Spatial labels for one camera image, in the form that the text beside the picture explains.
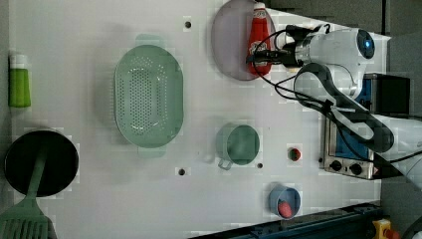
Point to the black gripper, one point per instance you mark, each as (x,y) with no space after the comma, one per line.
(288,53)

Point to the red plush ketchup bottle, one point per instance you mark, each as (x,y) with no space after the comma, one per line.
(258,40)

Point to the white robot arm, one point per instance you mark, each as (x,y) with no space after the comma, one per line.
(331,68)

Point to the lilac round plate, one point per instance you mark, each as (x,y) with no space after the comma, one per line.
(230,35)

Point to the green mug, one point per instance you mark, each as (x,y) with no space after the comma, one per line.
(236,144)

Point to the small red green toy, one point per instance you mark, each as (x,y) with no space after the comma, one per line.
(294,154)

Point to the green oval colander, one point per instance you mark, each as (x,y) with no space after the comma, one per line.
(148,96)

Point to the silver toaster oven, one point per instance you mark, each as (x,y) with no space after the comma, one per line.
(344,154)

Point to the blue cup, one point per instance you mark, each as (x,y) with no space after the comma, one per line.
(282,193)

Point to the red plush strawberry in cup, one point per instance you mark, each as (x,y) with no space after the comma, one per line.
(285,209)

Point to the yellow red emergency button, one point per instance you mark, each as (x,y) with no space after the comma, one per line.
(383,230)

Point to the black round pot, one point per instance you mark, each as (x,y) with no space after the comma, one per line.
(61,164)

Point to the green bottle white cap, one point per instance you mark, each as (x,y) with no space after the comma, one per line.
(19,84)

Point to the green plastic spatula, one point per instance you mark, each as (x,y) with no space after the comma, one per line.
(25,220)

